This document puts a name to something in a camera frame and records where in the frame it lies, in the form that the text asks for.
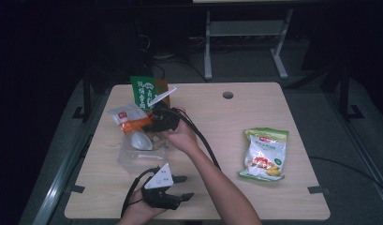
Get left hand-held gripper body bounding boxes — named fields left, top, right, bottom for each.
left=141, top=162, right=184, bottom=210

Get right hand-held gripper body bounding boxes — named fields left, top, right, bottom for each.
left=147, top=86, right=181, bottom=132

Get white and orange snack packet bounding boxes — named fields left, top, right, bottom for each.
left=107, top=102, right=155, bottom=152

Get clear plastic container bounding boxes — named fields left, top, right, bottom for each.
left=117, top=129, right=170, bottom=174

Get green and red snack packet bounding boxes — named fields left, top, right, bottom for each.
left=129, top=75, right=171, bottom=113

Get person's right hand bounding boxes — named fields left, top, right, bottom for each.
left=157, top=107, right=199, bottom=156

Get person's left hand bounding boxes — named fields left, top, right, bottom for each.
left=123, top=188, right=167, bottom=225

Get black metal stand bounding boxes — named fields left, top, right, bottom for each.
left=71, top=71, right=94, bottom=123
left=334, top=65, right=365, bottom=122

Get white and light green snack packet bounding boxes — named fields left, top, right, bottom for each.
left=237, top=127, right=290, bottom=183

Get white metal stand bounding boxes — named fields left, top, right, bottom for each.
left=203, top=7, right=294, bottom=81

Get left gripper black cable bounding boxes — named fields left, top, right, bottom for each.
left=120, top=167, right=160, bottom=219

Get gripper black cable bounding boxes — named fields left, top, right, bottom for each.
left=120, top=167, right=160, bottom=219
left=160, top=107, right=383, bottom=195

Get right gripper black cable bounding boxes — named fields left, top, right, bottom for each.
left=160, top=107, right=383, bottom=195

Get black floor cables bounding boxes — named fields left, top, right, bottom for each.
left=144, top=55, right=210, bottom=84

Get aluminium rail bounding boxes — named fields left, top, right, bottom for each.
left=323, top=93, right=383, bottom=201
left=32, top=134, right=97, bottom=225

